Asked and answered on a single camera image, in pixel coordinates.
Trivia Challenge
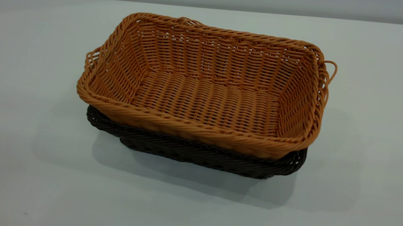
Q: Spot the black woven wicker basket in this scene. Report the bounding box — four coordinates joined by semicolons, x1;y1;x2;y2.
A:
81;104;310;184

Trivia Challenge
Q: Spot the orange woven wicker basket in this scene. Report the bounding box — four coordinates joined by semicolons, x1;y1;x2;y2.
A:
71;6;342;166

